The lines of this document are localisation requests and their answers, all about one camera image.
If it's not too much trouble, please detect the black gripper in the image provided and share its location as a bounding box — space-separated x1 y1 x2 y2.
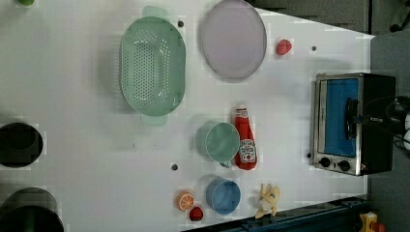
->
354 96 410 135

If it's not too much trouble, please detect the blue glass oven door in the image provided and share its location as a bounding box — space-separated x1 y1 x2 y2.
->
324 79 359 158

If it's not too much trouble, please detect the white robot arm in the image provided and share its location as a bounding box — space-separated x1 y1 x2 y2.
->
351 96 409 154

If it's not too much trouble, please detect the black toaster oven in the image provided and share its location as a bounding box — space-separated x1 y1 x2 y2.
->
312 72 395 176

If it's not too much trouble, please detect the peeled toy banana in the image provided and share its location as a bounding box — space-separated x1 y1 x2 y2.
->
255 184 280 218

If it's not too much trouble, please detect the red ketchup bottle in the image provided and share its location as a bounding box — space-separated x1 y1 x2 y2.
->
234 103 257 170

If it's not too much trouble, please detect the green mug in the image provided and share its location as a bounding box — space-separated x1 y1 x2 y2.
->
195 121 240 168

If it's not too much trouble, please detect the lilac round plate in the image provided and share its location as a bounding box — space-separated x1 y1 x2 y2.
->
201 0 267 79

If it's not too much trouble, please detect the blue cup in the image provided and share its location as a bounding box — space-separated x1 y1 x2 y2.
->
206 177 241 215

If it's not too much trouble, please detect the small red toy strawberry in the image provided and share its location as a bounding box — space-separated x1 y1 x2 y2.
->
189 206 204 221

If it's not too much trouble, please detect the toy orange slice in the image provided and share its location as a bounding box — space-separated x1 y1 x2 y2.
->
176 190 194 212

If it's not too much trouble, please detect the green perforated colander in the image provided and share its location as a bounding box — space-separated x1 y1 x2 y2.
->
120 6 186 126

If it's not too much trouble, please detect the green knob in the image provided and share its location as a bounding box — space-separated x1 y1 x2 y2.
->
18 0 35 6

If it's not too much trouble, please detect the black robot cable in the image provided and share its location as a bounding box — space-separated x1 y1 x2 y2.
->
366 95 410 153

